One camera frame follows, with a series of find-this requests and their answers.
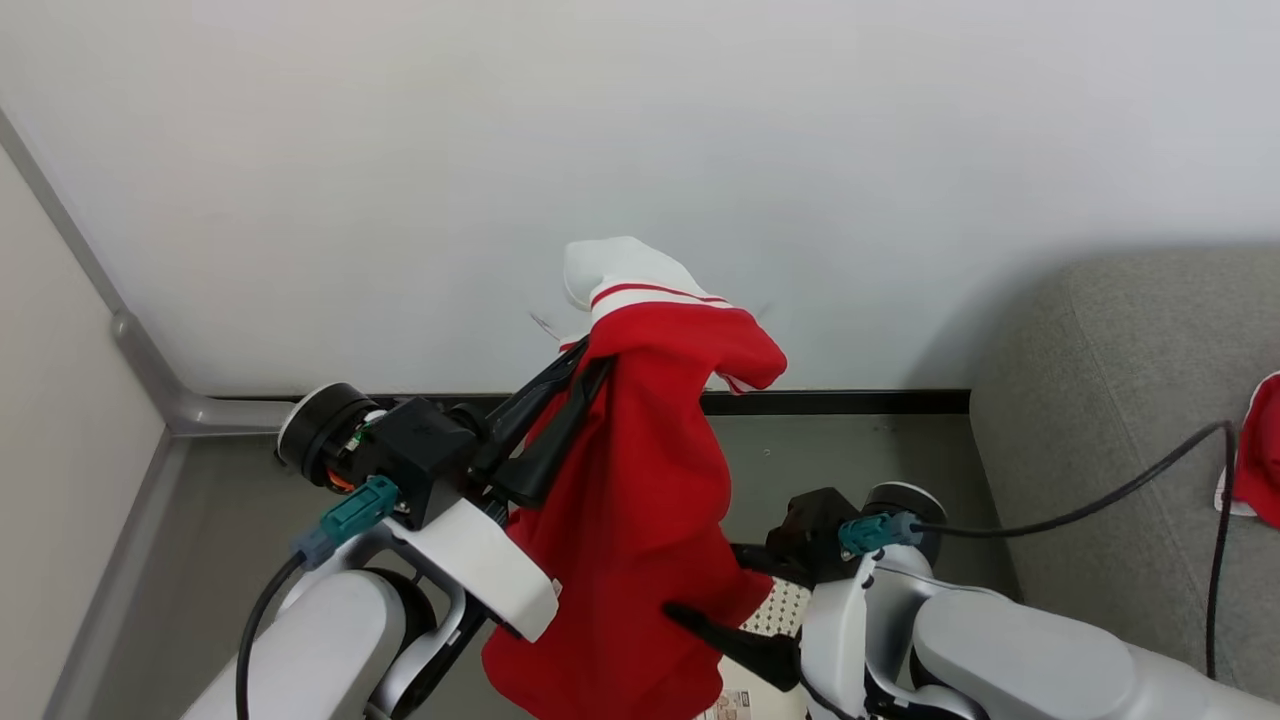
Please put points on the white perforated laundry basket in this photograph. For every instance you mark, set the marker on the white perforated laundry basket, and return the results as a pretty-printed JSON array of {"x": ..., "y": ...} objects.
[{"x": 785, "y": 605}]

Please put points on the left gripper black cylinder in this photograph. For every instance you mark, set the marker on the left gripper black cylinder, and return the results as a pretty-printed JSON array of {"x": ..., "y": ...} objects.
[{"x": 315, "y": 430}]

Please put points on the red garment white trim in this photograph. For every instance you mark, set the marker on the red garment white trim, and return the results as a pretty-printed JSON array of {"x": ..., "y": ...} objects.
[{"x": 1262, "y": 450}]

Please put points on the grey wall trim channel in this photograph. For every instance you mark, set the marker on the grey wall trim channel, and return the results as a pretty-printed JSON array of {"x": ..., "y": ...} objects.
[{"x": 215, "y": 415}]

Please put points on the red garment white striped collar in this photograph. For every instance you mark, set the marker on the red garment white striped collar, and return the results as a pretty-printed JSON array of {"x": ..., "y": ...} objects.
[{"x": 640, "y": 480}]

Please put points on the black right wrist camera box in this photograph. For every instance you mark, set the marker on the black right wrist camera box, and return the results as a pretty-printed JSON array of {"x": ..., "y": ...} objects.
[{"x": 810, "y": 535}]

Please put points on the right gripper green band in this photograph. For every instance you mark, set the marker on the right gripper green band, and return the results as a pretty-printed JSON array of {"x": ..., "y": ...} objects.
[{"x": 905, "y": 500}]

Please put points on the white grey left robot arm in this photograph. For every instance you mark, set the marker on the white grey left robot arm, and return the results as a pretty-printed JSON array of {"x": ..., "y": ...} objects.
[{"x": 320, "y": 640}]

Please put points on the black baseboard strip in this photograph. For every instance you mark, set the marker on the black baseboard strip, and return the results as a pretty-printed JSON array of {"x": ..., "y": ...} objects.
[{"x": 850, "y": 402}]

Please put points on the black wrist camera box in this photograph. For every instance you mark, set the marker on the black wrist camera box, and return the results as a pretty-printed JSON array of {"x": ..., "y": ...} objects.
[
  {"x": 420, "y": 455},
  {"x": 810, "y": 535}
]

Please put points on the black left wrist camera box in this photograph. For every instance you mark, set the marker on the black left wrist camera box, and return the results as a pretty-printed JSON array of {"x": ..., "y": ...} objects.
[{"x": 420, "y": 455}]

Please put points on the grey fabric sofa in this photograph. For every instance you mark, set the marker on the grey fabric sofa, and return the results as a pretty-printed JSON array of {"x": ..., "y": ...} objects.
[{"x": 1100, "y": 380}]

